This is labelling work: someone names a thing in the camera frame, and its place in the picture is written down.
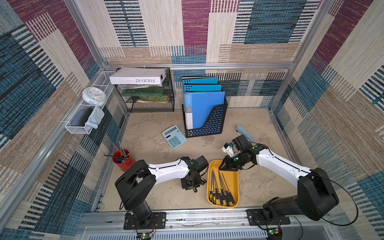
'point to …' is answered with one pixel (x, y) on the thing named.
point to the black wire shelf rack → (141, 98)
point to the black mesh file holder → (214, 126)
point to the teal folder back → (189, 80)
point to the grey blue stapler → (241, 130)
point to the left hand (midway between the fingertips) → (197, 186)
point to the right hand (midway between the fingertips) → (220, 167)
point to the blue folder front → (198, 106)
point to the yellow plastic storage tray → (231, 178)
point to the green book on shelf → (153, 91)
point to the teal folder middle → (202, 87)
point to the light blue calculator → (174, 136)
